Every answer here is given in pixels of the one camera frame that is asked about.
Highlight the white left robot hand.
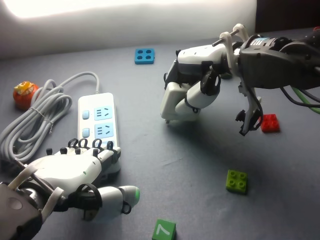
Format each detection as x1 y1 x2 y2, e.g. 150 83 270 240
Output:
26 138 141 221

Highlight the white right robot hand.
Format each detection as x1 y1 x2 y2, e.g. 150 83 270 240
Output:
163 44 228 124

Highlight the white power adapter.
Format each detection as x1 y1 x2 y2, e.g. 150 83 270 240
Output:
159 81 201 125

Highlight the blue four-hole block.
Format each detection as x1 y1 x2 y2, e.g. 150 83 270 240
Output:
134 48 156 65

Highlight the orange toy fruit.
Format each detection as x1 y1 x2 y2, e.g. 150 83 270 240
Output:
12 80 41 111

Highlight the red toy brick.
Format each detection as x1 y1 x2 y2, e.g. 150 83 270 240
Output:
259 113 281 133

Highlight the grey table cloth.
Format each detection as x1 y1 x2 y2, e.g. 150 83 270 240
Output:
0 24 320 240

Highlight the green cube numeral 7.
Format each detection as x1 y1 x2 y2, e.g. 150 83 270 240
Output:
151 218 177 240

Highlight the lime green toy brick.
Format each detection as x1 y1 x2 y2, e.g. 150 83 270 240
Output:
225 169 249 196

